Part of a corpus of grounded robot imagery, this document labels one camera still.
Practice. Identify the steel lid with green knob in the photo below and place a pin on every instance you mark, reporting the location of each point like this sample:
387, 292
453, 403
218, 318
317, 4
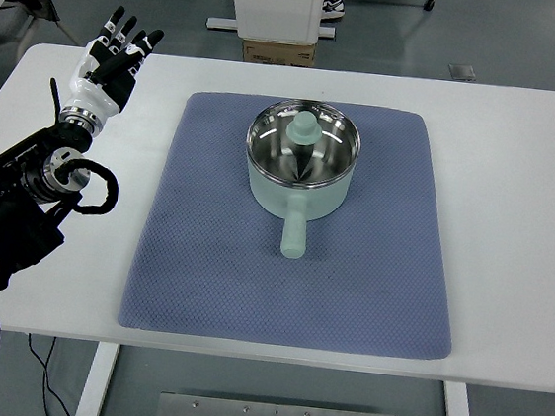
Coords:
303, 144

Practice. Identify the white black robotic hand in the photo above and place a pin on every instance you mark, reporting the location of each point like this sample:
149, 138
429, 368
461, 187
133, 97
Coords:
104, 77

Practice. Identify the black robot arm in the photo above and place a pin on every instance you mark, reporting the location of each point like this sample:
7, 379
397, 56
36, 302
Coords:
31, 210

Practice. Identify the blue textured mat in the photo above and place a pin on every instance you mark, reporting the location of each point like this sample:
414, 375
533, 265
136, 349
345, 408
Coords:
366, 279

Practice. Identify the white cabinet pedestal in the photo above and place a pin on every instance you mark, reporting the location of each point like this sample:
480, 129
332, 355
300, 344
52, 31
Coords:
281, 21

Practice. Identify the green pot with handle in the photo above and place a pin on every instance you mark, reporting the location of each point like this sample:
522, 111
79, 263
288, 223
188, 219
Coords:
297, 190

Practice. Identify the grey floor socket plate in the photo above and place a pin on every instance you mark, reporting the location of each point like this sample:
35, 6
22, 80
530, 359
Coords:
462, 72

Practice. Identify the cardboard box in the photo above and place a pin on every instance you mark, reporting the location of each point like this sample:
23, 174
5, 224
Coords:
279, 53

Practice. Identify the black white sneaker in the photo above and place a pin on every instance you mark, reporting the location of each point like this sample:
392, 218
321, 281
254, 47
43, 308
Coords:
332, 10

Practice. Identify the left white table leg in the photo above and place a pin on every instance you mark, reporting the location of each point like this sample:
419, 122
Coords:
98, 380

